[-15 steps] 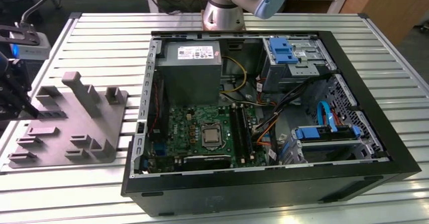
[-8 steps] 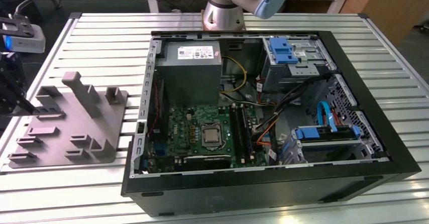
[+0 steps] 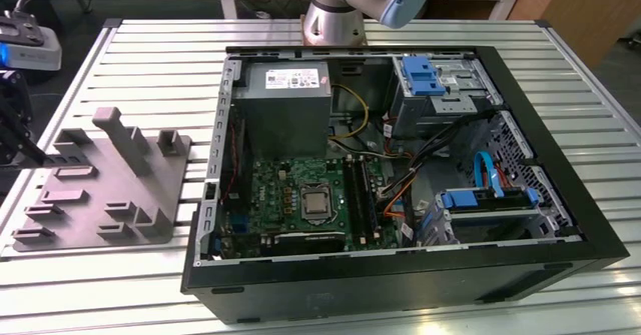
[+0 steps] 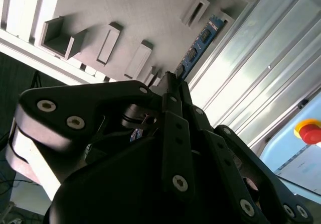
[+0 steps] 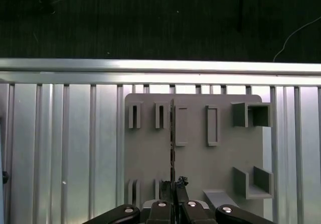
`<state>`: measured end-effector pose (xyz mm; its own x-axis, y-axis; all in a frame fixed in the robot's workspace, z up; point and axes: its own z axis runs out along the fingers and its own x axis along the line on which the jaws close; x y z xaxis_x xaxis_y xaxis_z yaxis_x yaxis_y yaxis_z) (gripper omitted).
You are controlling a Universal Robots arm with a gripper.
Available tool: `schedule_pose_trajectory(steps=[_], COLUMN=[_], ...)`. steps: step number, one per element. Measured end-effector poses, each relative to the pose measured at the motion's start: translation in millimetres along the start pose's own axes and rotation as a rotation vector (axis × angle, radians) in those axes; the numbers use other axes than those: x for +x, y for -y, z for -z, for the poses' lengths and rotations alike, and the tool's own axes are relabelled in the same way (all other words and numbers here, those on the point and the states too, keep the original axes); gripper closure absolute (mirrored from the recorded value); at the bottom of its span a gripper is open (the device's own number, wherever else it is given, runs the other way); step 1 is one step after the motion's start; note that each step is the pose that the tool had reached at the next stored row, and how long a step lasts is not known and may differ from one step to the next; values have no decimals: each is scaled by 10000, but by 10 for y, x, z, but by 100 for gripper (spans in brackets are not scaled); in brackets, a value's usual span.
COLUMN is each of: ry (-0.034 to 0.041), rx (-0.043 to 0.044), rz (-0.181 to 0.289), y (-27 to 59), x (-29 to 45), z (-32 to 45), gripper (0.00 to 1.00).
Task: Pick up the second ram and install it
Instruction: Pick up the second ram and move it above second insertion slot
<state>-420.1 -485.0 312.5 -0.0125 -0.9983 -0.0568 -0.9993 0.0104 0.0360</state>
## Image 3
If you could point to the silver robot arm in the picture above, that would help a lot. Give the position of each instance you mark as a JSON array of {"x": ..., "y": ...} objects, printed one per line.
[{"x": 333, "y": 15}]

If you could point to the black RAM slot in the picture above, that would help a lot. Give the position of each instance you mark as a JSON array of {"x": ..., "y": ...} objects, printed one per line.
[
  {"x": 353, "y": 196},
  {"x": 365, "y": 200}
]

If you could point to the grey parts rack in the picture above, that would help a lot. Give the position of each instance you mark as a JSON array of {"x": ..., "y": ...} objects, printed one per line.
[{"x": 114, "y": 185}]

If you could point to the green motherboard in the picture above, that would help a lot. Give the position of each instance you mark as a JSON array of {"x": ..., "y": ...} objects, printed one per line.
[{"x": 272, "y": 185}]

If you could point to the grey power supply unit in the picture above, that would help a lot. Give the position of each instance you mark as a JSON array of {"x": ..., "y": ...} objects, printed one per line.
[{"x": 285, "y": 124}]

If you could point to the CPU socket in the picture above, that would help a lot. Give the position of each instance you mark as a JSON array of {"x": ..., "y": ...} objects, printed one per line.
[{"x": 314, "y": 185}]

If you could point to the silver CPU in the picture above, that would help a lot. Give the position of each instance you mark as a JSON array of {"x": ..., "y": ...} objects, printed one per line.
[{"x": 314, "y": 202}]

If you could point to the black graphics card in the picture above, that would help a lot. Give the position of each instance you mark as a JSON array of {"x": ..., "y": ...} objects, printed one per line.
[{"x": 305, "y": 243}]

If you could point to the blue plastic disk carrier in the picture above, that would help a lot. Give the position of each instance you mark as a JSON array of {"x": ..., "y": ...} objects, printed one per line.
[{"x": 420, "y": 76}]

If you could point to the black PC case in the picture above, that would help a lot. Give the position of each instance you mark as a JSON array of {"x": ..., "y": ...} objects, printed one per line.
[{"x": 376, "y": 293}]

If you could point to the silver drive cage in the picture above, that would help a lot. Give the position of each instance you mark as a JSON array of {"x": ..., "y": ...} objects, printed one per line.
[
  {"x": 456, "y": 102},
  {"x": 501, "y": 216}
]

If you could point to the hard disk in blue carrier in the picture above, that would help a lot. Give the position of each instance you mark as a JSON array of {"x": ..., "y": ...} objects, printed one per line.
[{"x": 465, "y": 199}]

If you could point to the wooden cabinet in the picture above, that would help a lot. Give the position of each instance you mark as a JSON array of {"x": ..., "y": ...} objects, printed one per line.
[{"x": 585, "y": 12}]

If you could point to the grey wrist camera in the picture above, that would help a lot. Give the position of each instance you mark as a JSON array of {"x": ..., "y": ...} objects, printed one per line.
[{"x": 29, "y": 49}]

